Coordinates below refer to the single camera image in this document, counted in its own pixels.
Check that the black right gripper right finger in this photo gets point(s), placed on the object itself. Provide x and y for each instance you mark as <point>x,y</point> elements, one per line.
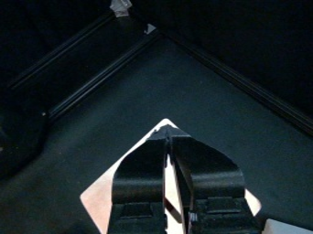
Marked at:
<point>212,179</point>

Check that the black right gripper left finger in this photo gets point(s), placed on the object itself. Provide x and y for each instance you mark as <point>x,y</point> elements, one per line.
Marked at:
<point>138,173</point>

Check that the pink square plate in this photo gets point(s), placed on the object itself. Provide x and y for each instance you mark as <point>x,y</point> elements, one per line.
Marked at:
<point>99,198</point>

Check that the white flat sheet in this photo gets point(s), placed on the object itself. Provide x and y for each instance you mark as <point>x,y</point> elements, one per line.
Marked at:
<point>285,228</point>

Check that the silver tape piece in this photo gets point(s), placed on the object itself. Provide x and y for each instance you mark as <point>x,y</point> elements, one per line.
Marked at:
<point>121,7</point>

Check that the black aluminium frame rail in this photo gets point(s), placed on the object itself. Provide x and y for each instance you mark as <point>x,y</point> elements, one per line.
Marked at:
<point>103,74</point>
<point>60,50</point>
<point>244,82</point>

